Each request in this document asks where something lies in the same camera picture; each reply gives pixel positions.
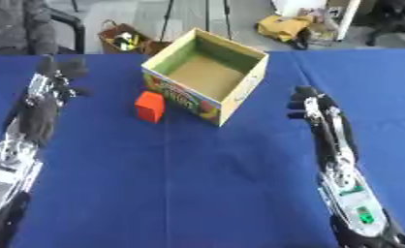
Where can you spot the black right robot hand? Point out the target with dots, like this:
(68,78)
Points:
(319,106)

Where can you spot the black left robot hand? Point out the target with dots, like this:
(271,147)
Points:
(40,119)

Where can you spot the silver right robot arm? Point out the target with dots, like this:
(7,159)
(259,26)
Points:
(355,206)

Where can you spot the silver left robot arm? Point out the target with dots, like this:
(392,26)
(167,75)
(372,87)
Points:
(5,184)

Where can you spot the open cardboard box green inside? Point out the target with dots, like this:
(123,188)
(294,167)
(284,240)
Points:
(208,77)

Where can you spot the person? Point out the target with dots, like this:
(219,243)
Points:
(16,25)

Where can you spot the orange cube block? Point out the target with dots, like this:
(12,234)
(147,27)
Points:
(150,106)

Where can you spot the brown basket bag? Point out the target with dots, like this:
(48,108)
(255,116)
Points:
(121,40)

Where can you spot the black office chair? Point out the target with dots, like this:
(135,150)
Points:
(392,19)

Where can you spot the black tripod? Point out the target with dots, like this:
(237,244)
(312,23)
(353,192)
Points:
(197,17)

